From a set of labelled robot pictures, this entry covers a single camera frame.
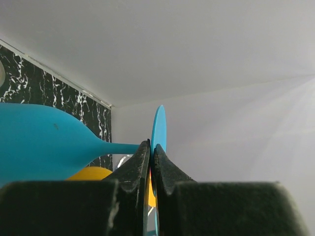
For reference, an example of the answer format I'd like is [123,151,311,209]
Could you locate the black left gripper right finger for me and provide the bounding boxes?
[152,145,309,236]

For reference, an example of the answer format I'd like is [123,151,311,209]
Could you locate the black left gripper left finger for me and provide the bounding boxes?
[0,140,151,236]

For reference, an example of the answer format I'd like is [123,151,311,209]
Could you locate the orange wine glass front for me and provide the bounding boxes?
[66,166,156,207]

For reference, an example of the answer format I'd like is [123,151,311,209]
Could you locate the clear tape roll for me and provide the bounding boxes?
[0,61,5,87]

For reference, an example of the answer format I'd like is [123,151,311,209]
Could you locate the chrome wire wine glass rack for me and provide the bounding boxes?
[113,154,156,217]

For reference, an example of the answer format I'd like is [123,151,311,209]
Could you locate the blue wine glass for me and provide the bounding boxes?
[0,103,168,236]

